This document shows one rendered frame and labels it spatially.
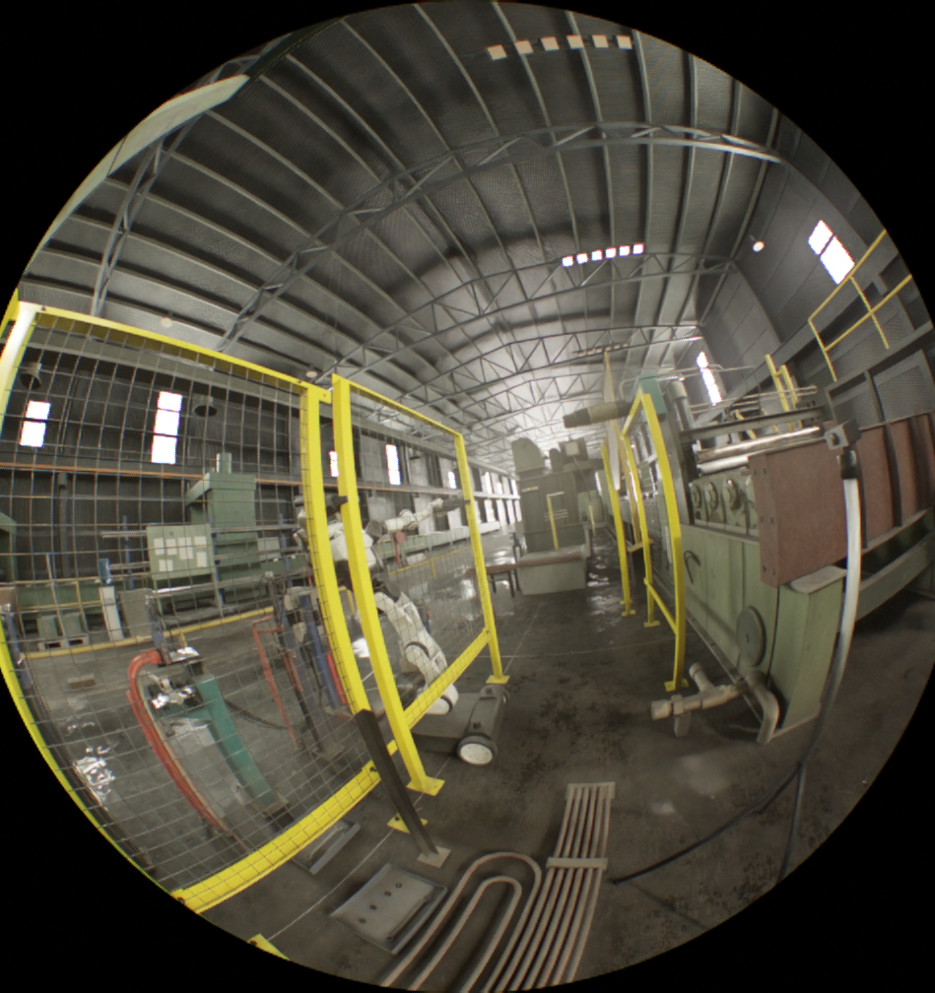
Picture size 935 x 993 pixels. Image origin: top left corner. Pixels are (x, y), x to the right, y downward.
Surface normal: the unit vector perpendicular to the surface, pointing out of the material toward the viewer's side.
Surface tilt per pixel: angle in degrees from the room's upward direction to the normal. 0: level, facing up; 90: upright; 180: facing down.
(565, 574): 90
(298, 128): 173
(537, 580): 90
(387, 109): 173
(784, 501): 90
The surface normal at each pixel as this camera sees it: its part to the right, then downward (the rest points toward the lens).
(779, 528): -0.39, -0.02
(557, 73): 0.05, 1.00
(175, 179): 0.28, 0.95
